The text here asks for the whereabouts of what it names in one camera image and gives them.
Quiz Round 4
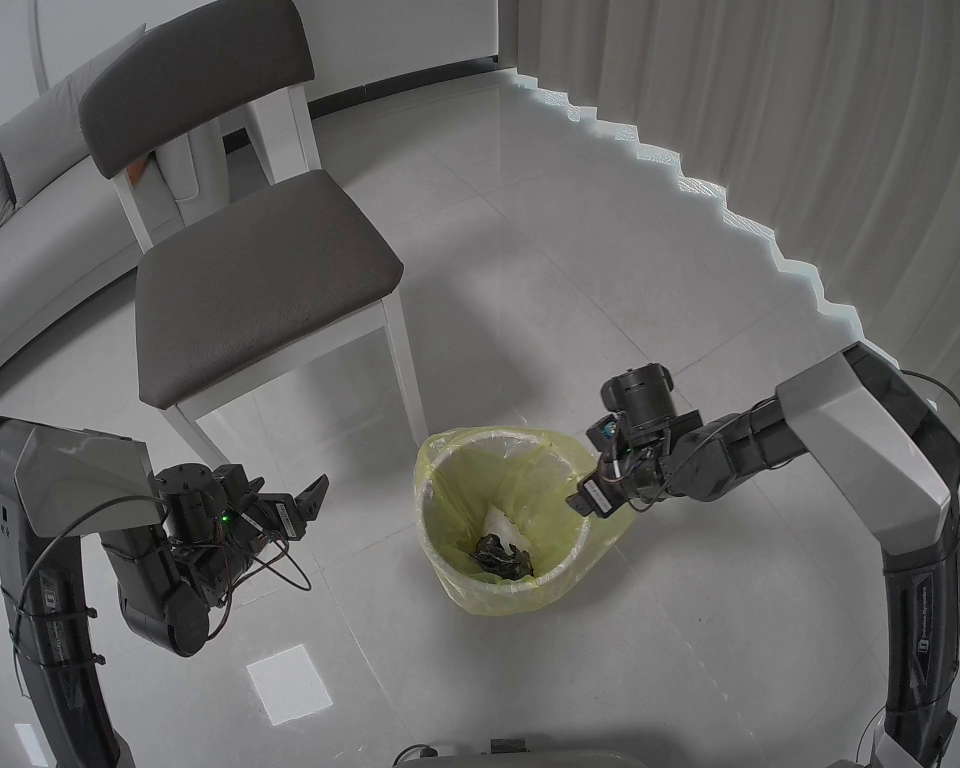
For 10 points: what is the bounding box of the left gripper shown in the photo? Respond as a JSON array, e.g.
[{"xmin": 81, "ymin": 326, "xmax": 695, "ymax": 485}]
[{"xmin": 241, "ymin": 471, "xmax": 332, "ymax": 558}]

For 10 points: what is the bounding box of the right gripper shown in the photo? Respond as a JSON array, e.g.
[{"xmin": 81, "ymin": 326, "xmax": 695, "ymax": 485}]
[{"xmin": 563, "ymin": 448, "xmax": 670, "ymax": 521}]

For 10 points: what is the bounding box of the yellow plastic bag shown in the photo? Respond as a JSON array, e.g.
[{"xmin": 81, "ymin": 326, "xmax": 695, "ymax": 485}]
[{"xmin": 412, "ymin": 425, "xmax": 636, "ymax": 618}]

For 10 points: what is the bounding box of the black plastic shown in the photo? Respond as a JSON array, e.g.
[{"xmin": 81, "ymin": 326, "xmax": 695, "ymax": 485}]
[{"xmin": 470, "ymin": 531, "xmax": 536, "ymax": 581}]

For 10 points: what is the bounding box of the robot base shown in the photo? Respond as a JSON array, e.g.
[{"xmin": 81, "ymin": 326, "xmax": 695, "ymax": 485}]
[{"xmin": 393, "ymin": 737, "xmax": 654, "ymax": 768}]

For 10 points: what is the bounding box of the white trash bin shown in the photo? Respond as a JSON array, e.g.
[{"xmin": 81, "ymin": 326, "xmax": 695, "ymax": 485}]
[{"xmin": 418, "ymin": 441, "xmax": 595, "ymax": 595}]

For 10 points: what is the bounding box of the grey and white chair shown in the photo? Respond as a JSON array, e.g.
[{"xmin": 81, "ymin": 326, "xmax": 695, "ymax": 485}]
[{"xmin": 78, "ymin": 0, "xmax": 432, "ymax": 466}]

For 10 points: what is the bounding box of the light grey sofa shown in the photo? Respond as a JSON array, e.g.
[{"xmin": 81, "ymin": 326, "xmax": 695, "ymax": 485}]
[{"xmin": 0, "ymin": 22, "xmax": 234, "ymax": 370}]

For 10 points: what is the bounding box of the white curtain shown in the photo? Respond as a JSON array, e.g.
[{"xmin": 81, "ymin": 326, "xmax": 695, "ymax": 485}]
[{"xmin": 517, "ymin": 0, "xmax": 960, "ymax": 445}]

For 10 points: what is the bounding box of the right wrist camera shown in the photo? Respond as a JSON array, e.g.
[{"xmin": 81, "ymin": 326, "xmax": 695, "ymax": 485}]
[{"xmin": 586, "ymin": 414, "xmax": 628, "ymax": 452}]

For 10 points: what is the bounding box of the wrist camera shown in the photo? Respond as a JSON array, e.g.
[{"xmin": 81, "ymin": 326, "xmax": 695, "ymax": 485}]
[
  {"xmin": 586, "ymin": 414, "xmax": 628, "ymax": 452},
  {"xmin": 212, "ymin": 464, "xmax": 265, "ymax": 506}
]

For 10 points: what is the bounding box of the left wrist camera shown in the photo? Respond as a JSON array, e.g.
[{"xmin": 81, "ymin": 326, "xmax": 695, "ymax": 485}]
[{"xmin": 212, "ymin": 464, "xmax": 265, "ymax": 506}]

